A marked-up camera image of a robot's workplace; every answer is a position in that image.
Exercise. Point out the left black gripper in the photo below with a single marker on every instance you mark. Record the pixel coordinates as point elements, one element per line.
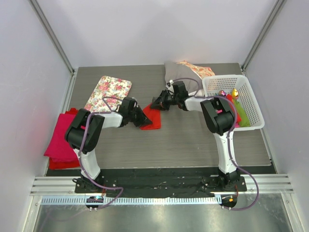
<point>143,120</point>

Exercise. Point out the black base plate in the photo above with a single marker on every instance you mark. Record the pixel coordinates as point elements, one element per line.
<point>159,183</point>

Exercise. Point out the grey cloth bag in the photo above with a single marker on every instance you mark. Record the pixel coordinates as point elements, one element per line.
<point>176,72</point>

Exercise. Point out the white slotted cable duct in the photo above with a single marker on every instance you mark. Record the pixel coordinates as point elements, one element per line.
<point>96,200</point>

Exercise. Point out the gold iridescent spoon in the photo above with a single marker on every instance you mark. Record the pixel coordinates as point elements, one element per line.
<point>235,94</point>

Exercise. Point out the red folded cloth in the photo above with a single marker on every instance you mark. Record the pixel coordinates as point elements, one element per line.
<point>64,165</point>

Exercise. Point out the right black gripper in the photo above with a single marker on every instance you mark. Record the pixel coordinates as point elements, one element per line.
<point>163,106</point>

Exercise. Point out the orange floral cloth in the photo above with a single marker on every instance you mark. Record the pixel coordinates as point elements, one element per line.
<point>202,72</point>

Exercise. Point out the red paper napkin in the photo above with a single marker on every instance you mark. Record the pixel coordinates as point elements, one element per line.
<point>155,117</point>

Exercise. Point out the white perforated plastic basket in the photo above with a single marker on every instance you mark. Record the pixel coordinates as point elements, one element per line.
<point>247,99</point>

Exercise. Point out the floral rectangular tray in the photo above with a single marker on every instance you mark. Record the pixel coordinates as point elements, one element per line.
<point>108,94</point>

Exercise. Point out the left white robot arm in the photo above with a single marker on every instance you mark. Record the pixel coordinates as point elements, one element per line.
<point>84,132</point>

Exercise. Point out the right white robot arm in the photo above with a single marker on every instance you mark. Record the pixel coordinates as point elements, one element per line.
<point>220,116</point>

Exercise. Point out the magenta folded cloth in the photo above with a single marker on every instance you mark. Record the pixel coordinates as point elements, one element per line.
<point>59,149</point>

